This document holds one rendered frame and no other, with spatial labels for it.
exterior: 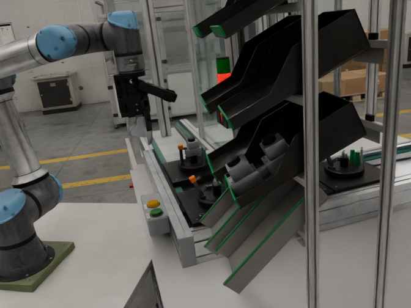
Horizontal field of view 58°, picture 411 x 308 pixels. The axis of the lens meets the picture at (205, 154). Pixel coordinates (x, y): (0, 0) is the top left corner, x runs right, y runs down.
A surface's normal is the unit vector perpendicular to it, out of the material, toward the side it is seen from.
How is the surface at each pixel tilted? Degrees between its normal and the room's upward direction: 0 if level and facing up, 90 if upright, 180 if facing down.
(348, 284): 0
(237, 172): 90
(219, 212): 90
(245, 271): 90
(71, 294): 0
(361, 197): 90
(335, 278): 0
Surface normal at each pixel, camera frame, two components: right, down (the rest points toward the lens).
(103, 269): -0.11, -0.94
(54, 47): -0.24, 0.35
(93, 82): 0.12, 0.32
